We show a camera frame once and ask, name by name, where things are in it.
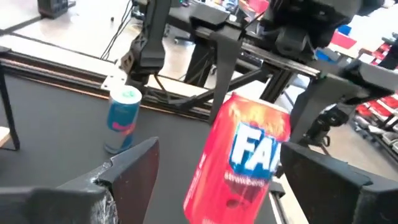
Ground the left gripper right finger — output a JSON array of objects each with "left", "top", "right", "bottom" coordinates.
[{"left": 279, "top": 141, "right": 398, "bottom": 224}]

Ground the black diagonal frame strut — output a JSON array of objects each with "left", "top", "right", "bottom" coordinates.
[{"left": 167, "top": 67, "right": 271, "bottom": 108}]

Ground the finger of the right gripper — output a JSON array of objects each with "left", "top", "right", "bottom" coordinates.
[
  {"left": 289, "top": 73, "right": 355, "bottom": 144},
  {"left": 207, "top": 30, "right": 244, "bottom": 124}
]

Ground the blue silver Red Bull can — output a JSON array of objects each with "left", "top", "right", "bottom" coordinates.
[{"left": 104, "top": 85, "right": 143, "bottom": 156}]

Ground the black cable bundle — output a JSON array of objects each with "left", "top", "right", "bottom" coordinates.
[{"left": 99, "top": 0, "right": 133, "bottom": 60}]

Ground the red Fanta strawberry can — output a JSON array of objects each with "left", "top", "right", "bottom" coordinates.
[{"left": 182, "top": 92, "right": 292, "bottom": 224}]

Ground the black computer box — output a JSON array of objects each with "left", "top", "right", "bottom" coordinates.
[{"left": 37, "top": 0, "right": 77, "bottom": 19}]

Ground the wooden shelf black metal frame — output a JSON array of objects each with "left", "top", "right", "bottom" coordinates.
[{"left": 0, "top": 45, "right": 21, "bottom": 152}]

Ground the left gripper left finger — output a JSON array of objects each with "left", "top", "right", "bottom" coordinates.
[{"left": 0, "top": 136, "right": 160, "bottom": 224}]

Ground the storage rack with red bins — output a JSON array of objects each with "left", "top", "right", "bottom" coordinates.
[{"left": 348, "top": 40, "right": 398, "bottom": 162}]

